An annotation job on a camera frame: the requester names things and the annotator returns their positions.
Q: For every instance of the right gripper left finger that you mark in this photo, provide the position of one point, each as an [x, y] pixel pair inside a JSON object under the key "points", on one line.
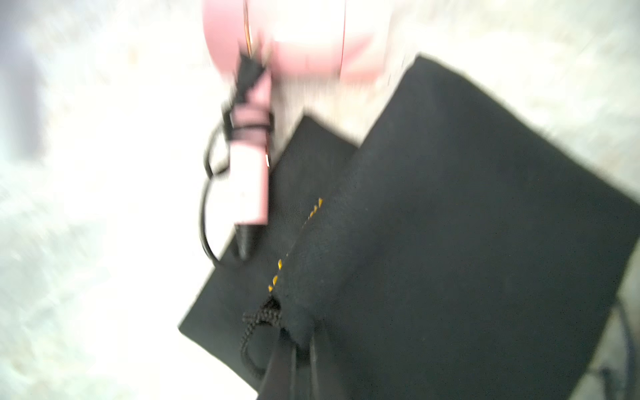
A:
{"points": [[279, 382]]}

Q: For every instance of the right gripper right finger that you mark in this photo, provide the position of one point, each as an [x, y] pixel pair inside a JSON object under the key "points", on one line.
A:
{"points": [[325, 377]]}

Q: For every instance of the plain black pouch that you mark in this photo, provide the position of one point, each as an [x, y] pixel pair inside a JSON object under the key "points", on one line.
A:
{"points": [[458, 254]]}

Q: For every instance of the pink hair dryer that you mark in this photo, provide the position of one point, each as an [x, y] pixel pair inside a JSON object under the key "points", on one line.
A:
{"points": [[259, 42]]}

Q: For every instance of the black pouch with gold logo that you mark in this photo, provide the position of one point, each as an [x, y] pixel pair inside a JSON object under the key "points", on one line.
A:
{"points": [[305, 173]]}

